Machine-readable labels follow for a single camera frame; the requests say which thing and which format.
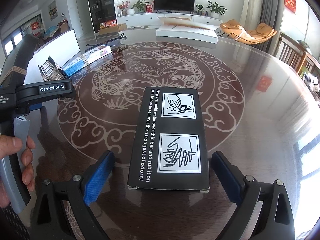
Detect white tv cabinet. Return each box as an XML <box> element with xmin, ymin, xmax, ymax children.
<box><xmin>117</xmin><ymin>12</ymin><xmax>222</xmax><ymax>33</ymax></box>

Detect red flowers in vase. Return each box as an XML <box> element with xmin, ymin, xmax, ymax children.
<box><xmin>117</xmin><ymin>1</ymin><xmax>130</xmax><ymax>16</ymax></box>

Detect large white cardboard box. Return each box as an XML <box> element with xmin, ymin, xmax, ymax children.
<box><xmin>23</xmin><ymin>29</ymin><xmax>80</xmax><ymax>85</ymax></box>

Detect person's left hand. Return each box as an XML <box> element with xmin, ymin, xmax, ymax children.
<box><xmin>1</xmin><ymin>135</ymin><xmax>36</xmax><ymax>192</ymax></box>

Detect white colourful small box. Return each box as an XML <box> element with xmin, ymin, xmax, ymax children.
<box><xmin>80</xmin><ymin>45</ymin><xmax>112</xmax><ymax>66</ymax></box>

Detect brown cardboard carton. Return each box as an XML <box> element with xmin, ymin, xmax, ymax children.
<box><xmin>99</xmin><ymin>23</ymin><xmax>127</xmax><ymax>35</ymax></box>

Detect phone case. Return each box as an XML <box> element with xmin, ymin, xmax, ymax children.
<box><xmin>1</xmin><ymin>34</ymin><xmax>39</xmax><ymax>88</ymax></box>

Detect blue white small box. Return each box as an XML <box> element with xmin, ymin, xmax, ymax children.
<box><xmin>62</xmin><ymin>57</ymin><xmax>85</xmax><ymax>77</ymax></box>

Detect red wall decoration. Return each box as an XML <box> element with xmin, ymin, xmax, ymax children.
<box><xmin>284</xmin><ymin>0</ymin><xmax>296</xmax><ymax>14</ymax></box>

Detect orange lounge chair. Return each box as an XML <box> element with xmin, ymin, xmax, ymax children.
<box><xmin>220</xmin><ymin>20</ymin><xmax>278</xmax><ymax>45</ymax></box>

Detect black eyeglasses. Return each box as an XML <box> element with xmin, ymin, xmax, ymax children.
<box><xmin>86</xmin><ymin>33</ymin><xmax>127</xmax><ymax>48</ymax></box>

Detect black flat television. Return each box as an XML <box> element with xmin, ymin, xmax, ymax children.
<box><xmin>153</xmin><ymin>0</ymin><xmax>195</xmax><ymax>12</ymax></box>

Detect black display cabinet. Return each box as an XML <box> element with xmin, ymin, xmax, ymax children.
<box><xmin>88</xmin><ymin>0</ymin><xmax>116</xmax><ymax>33</ymax></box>

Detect green potted plant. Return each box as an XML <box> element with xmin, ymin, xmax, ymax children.
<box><xmin>206</xmin><ymin>1</ymin><xmax>228</xmax><ymax>18</ymax></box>

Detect black soap bar box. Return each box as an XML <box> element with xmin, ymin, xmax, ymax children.
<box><xmin>127</xmin><ymin>87</ymin><xmax>210</xmax><ymax>192</ymax></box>

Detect white covered floor fan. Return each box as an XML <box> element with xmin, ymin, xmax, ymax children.
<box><xmin>240</xmin><ymin>0</ymin><xmax>263</xmax><ymax>30</ymax></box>

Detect wooden dining chair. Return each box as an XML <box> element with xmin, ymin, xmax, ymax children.
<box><xmin>274</xmin><ymin>33</ymin><xmax>319</xmax><ymax>79</ymax></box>

